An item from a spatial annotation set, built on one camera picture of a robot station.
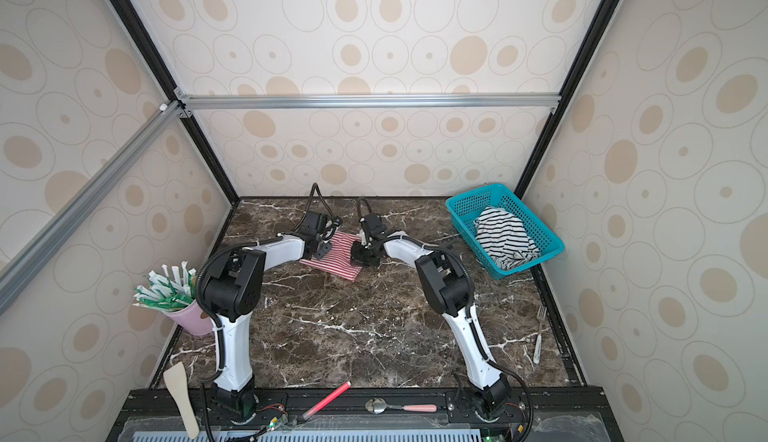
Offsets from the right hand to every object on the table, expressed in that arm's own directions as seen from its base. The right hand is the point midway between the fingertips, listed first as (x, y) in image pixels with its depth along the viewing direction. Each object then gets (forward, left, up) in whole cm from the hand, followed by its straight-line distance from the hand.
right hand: (350, 261), depth 101 cm
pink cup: (-23, +40, +9) cm, 47 cm away
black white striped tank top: (+7, -53, +2) cm, 53 cm away
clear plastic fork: (-19, -59, -2) cm, 62 cm away
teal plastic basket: (+21, -42, +2) cm, 47 cm away
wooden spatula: (-36, +43, 0) cm, 56 cm away
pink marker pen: (-41, +3, 0) cm, 42 cm away
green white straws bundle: (-19, +45, +15) cm, 51 cm away
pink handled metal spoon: (-42, -10, -3) cm, 43 cm away
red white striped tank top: (-2, +4, +3) cm, 5 cm away
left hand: (+10, +10, +4) cm, 14 cm away
